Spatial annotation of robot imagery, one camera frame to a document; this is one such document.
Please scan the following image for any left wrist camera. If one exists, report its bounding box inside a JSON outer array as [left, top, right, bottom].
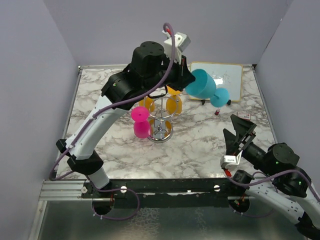
[[162, 30, 191, 65]]

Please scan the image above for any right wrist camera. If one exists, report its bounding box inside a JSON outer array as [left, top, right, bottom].
[[220, 150, 243, 171]]

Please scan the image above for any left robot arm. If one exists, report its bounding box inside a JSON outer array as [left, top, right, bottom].
[[56, 37, 195, 198]]

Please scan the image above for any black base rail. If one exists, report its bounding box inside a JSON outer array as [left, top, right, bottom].
[[81, 178, 245, 209]]

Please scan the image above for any yellow framed whiteboard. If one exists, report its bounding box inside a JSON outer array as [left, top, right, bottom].
[[189, 61, 244, 102]]

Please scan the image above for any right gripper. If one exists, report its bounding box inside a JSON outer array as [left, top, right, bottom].
[[222, 112, 275, 176]]

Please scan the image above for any pink wine glass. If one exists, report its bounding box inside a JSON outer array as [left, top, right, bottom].
[[131, 106, 151, 139]]

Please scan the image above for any chrome wine glass rack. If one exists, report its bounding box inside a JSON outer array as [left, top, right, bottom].
[[147, 85, 180, 144]]

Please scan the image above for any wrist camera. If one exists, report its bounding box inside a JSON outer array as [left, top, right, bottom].
[[162, 30, 191, 65], [220, 150, 243, 171]]

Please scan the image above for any red white eraser card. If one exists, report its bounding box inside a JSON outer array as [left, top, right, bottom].
[[237, 112, 251, 121]]

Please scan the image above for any yellow wine glass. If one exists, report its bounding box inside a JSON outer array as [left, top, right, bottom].
[[165, 86, 182, 117], [138, 96, 156, 113]]

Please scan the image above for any red whiteboard marker cap bottle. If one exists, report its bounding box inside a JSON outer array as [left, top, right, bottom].
[[214, 108, 221, 116]]

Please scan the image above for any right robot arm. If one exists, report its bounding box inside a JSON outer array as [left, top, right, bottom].
[[220, 114, 320, 240]]

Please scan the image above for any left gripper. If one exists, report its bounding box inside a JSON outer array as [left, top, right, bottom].
[[143, 52, 196, 92]]

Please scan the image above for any blue wine glass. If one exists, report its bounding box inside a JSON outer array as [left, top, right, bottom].
[[185, 69, 230, 108]]

